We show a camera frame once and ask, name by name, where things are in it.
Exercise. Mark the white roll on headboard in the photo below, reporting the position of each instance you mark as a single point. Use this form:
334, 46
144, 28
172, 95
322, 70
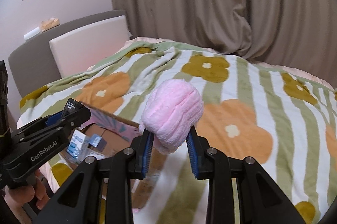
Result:
34, 32

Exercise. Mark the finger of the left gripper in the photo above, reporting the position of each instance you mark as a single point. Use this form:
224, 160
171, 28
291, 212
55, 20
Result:
54, 140
44, 125

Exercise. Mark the orange item on headboard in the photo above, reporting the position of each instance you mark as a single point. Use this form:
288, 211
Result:
49, 24

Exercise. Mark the cream headboard cushion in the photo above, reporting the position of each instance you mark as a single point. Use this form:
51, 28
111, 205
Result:
77, 50

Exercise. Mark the clear plastic box white items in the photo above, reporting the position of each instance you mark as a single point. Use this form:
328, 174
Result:
89, 156

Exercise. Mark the beige curtain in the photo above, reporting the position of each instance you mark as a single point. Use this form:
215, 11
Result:
294, 33

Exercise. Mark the white black patterned box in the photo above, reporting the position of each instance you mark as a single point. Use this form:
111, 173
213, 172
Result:
94, 140

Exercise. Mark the person left hand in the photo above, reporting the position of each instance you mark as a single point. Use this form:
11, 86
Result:
16, 198

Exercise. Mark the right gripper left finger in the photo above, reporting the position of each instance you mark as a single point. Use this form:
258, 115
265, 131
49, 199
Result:
78, 199

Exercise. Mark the white blue text carton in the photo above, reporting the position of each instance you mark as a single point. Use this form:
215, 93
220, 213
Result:
78, 145

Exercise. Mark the pink fluffy cloth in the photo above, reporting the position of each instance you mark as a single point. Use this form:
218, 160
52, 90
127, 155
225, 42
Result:
171, 110

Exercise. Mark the open cardboard box pink lining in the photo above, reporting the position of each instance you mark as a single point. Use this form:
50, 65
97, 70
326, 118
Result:
117, 134

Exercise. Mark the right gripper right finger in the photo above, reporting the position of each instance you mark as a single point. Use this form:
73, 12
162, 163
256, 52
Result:
260, 199

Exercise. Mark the small blue grey box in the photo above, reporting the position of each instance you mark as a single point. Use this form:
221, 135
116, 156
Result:
70, 107

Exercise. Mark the grey bed headboard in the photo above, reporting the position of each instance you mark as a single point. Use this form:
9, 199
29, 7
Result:
32, 64

